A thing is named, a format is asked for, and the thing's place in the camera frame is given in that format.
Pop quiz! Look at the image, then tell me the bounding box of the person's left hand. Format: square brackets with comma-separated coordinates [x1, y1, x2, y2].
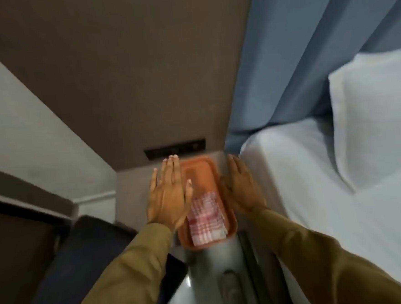
[142, 153, 197, 234]

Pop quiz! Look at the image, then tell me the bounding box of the person's right hand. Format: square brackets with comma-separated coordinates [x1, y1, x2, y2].
[218, 152, 269, 221]

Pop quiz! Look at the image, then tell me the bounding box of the red white checkered cloth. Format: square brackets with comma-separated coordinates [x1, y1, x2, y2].
[185, 191, 228, 248]

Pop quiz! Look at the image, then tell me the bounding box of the dark blue chair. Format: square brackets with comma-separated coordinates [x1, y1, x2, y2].
[10, 207, 192, 304]

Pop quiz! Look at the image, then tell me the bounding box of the person's left forearm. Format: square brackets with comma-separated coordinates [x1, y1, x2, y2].
[58, 222, 180, 304]

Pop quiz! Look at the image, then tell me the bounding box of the person's right forearm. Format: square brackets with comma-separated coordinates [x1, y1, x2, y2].
[251, 199, 401, 304]

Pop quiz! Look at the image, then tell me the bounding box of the grey brown bedside table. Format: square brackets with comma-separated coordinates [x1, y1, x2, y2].
[113, 147, 249, 259]

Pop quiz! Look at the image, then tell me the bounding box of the orange plastic tray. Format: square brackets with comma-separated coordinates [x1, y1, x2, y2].
[171, 153, 241, 254]

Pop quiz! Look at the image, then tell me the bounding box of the white bed sheet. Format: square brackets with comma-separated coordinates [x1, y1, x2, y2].
[236, 110, 401, 304]

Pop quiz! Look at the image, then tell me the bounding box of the white pillow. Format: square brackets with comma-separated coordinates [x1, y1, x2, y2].
[326, 48, 401, 195]

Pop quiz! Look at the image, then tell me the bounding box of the blue curtain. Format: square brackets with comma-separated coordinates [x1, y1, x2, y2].
[215, 0, 401, 156]

